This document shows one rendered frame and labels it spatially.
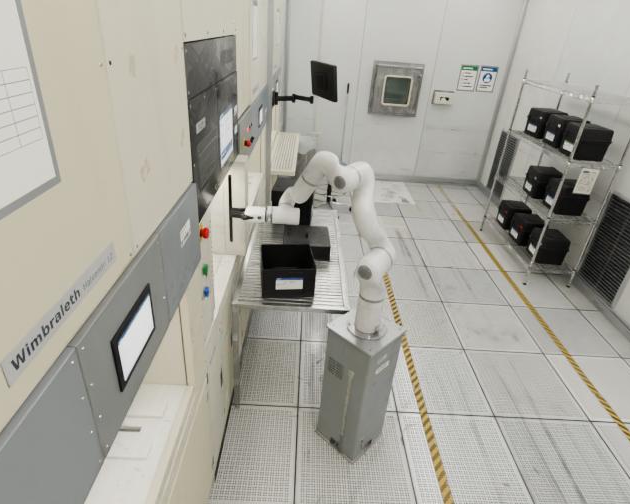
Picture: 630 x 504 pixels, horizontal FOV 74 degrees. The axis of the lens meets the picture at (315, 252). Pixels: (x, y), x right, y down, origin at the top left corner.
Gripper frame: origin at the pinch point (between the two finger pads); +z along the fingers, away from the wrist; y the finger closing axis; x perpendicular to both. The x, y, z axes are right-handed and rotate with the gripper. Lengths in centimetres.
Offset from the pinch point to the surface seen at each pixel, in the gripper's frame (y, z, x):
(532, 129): 235, -258, 6
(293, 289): -8.0, -30.7, -37.6
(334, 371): -35, -53, -67
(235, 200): 14.0, 1.9, 0.6
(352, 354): -41, -60, -50
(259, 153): 159, 5, -15
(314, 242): 37, -42, -33
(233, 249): 14.1, 3.5, -28.3
